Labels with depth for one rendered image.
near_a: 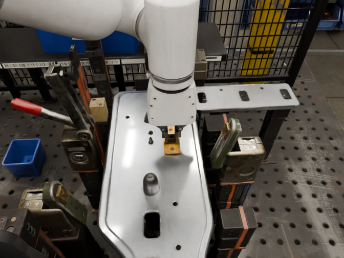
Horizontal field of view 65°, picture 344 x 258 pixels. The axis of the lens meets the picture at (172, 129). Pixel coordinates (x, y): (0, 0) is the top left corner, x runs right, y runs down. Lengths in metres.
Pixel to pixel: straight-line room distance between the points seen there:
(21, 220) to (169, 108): 0.31
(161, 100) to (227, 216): 0.26
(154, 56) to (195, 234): 0.33
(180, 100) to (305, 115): 0.82
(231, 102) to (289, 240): 0.44
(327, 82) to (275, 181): 1.92
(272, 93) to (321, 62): 2.27
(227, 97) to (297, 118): 0.52
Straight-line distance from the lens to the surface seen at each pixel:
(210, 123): 0.72
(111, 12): 0.34
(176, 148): 0.63
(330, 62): 3.13
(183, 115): 0.55
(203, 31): 1.02
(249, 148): 0.60
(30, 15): 0.32
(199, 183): 0.58
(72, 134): 0.63
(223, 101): 0.76
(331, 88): 2.76
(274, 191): 0.98
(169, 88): 0.48
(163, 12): 0.41
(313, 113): 1.29
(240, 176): 0.66
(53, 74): 0.52
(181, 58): 0.45
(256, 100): 0.79
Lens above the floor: 1.50
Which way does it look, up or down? 47 degrees down
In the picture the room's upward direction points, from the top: straight up
